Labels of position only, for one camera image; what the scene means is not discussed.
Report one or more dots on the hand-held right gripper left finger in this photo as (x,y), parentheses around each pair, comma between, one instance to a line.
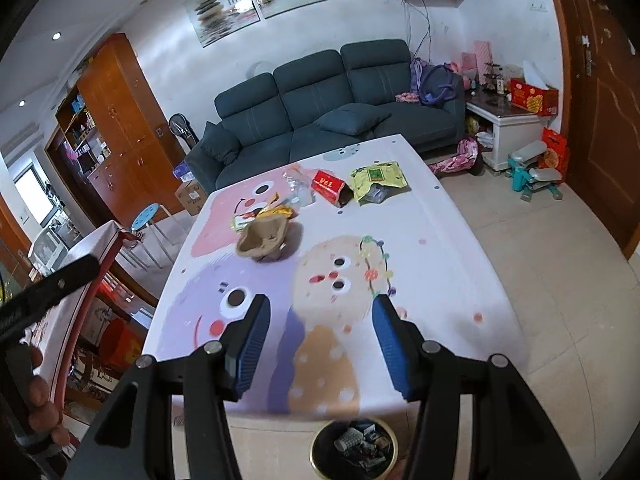
(250,350)

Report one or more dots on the cardboard box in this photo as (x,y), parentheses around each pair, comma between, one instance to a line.
(190,196)

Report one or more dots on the red gift bag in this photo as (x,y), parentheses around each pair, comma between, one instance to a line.
(554,150)

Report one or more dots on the dark teal sofa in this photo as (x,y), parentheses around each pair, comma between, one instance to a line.
(310,80)

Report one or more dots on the window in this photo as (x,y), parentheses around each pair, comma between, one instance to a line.
(32,195)

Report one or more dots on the clear plastic bottle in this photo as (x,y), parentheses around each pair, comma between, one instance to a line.
(300,187)

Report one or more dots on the brown cardboard tray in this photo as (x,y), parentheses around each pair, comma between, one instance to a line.
(265,237)

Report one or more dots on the black floor fan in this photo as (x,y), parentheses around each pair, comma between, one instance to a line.
(181,127)

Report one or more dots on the purple pack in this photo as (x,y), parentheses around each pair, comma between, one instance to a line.
(180,171)

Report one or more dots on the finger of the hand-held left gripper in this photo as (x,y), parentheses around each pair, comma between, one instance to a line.
(60,285)

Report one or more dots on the red carton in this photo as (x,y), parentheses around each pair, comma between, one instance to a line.
(327,185)

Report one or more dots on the printed cartoon tablecloth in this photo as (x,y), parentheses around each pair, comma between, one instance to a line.
(440,240)

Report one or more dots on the blue round stool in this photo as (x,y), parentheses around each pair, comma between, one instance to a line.
(150,216)

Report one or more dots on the pink patterned bag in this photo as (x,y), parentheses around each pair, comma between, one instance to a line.
(460,155)

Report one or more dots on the yellow green foil bag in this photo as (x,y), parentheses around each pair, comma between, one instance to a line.
(380,175)

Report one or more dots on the red gift box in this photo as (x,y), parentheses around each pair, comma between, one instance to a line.
(532,97)

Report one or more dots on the white side cabinet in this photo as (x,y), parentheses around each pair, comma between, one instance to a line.
(505,135)

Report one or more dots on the orange yellow wrapper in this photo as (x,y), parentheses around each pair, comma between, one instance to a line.
(250,219)

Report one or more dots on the wooden cabinet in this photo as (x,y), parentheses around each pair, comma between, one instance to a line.
(125,110)

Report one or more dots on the pink toy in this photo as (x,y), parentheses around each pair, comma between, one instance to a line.
(406,97)

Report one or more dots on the dark teal flat cushion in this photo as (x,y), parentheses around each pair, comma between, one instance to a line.
(352,119)

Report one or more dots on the stacked stones wall picture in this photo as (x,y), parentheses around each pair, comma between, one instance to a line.
(225,10)

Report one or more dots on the pink box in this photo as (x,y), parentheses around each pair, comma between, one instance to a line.
(482,55)

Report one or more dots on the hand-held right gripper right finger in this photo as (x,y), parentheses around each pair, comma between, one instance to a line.
(392,350)

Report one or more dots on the teal stepper machine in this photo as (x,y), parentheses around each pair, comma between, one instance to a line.
(530,170)

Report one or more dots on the white appliance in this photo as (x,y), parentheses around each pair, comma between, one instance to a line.
(47,252)

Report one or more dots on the purple backpack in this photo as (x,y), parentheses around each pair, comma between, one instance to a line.
(435,82)

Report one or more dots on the dark teal square cushion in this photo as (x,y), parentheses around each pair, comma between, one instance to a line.
(220,142)

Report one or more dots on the black bin with gold rim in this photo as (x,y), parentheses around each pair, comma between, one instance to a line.
(320,455)

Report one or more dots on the person's left hand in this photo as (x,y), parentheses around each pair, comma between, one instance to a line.
(42,410)

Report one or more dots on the wooden door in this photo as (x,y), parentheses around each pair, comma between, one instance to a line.
(610,135)

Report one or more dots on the side table with white cloth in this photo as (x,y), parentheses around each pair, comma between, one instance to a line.
(80,280)

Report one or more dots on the orange bucket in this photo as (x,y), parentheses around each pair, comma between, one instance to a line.
(122,345)

